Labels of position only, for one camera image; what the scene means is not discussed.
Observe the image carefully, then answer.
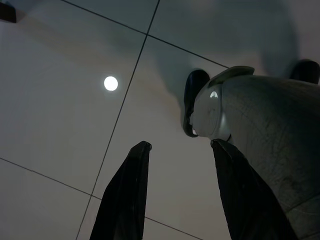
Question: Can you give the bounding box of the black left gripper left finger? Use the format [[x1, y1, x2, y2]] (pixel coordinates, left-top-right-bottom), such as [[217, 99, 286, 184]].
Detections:
[[89, 140, 153, 240]]

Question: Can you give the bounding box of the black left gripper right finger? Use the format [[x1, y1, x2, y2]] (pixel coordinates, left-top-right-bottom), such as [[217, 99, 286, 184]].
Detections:
[[210, 138, 300, 240]]

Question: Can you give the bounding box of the black robot foot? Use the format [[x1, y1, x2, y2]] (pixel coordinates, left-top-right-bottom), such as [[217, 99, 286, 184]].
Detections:
[[289, 58, 320, 85], [182, 69, 211, 138]]

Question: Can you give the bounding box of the dark furniture foot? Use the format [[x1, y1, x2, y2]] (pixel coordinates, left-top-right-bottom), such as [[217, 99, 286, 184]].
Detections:
[[0, 0, 17, 24]]

